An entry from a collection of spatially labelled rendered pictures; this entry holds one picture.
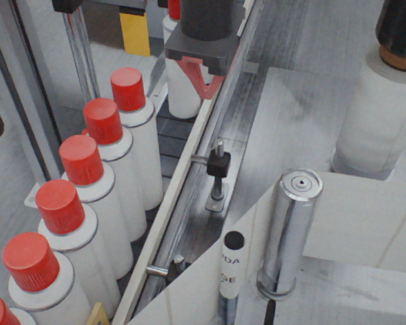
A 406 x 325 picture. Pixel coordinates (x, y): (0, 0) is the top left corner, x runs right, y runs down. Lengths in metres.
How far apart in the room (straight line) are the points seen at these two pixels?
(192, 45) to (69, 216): 0.21
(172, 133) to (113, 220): 0.27
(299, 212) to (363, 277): 0.20
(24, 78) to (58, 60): 0.43
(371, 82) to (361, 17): 0.57
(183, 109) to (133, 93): 0.24
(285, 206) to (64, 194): 0.19
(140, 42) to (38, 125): 0.17
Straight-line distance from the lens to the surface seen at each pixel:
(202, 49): 0.47
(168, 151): 0.67
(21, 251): 0.36
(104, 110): 0.44
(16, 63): 0.53
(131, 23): 0.52
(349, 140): 0.62
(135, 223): 0.55
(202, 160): 0.62
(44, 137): 0.60
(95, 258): 0.43
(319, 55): 0.97
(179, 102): 0.69
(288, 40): 1.00
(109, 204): 0.44
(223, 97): 0.76
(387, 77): 0.54
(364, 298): 0.57
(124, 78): 0.47
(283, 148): 0.69
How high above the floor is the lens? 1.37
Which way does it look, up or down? 48 degrees down
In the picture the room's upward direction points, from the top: straight up
